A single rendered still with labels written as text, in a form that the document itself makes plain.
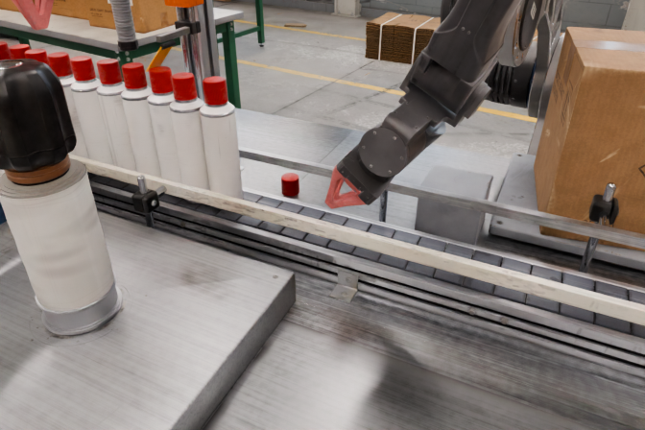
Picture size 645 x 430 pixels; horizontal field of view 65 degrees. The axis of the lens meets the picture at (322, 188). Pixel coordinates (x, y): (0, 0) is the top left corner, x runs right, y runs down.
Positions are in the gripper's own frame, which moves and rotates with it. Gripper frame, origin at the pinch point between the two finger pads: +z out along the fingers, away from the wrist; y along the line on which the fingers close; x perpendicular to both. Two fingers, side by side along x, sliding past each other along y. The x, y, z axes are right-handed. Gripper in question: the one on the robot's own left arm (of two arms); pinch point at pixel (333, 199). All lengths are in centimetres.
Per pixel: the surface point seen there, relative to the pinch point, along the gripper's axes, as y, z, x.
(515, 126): -275, 69, 63
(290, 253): 5.5, 8.5, 1.3
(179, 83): 2.4, 3.6, -27.3
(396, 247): 4.1, -5.4, 9.9
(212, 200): 4.5, 13.6, -12.6
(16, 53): 2, 26, -55
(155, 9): -122, 97, -109
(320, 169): -3.0, 0.3, -4.5
